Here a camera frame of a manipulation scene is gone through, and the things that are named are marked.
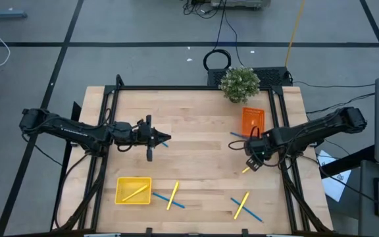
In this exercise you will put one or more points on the potted green plant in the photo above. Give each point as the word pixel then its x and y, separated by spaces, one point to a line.
pixel 239 84

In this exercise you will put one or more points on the grey table foot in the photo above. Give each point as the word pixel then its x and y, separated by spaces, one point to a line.
pixel 8 14

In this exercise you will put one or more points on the black aluminium table frame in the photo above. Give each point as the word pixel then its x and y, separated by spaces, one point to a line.
pixel 192 88

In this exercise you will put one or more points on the orange plastic basket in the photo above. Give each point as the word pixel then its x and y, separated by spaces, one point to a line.
pixel 253 118

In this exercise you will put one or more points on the yellow pen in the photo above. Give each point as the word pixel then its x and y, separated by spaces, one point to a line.
pixel 172 195
pixel 245 170
pixel 241 205
pixel 135 193

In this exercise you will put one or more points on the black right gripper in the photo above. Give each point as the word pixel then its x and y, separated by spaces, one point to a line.
pixel 255 148

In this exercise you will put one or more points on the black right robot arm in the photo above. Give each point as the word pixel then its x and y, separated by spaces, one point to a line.
pixel 321 126

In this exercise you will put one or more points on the grey desk with keyboard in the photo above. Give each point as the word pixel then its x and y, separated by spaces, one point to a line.
pixel 367 204

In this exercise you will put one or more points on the white paper sheet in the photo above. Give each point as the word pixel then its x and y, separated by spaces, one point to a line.
pixel 336 187

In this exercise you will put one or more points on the black frame clamp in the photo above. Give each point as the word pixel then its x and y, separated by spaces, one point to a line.
pixel 244 232
pixel 149 231

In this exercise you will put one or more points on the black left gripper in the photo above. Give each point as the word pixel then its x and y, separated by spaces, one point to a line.
pixel 127 131

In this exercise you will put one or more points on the black corner bracket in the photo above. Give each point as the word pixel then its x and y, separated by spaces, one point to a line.
pixel 119 81

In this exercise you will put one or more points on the black perforated equipment box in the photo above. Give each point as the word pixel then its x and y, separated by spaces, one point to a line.
pixel 275 77

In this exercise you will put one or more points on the black desk leg bar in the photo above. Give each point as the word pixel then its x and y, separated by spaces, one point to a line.
pixel 347 161

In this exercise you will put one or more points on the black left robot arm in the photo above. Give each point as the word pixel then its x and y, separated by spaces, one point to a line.
pixel 67 130

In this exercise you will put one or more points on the grey equipment case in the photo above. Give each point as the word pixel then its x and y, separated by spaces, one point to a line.
pixel 239 3

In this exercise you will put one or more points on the yellow plastic basket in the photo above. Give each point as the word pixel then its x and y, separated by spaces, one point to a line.
pixel 127 184

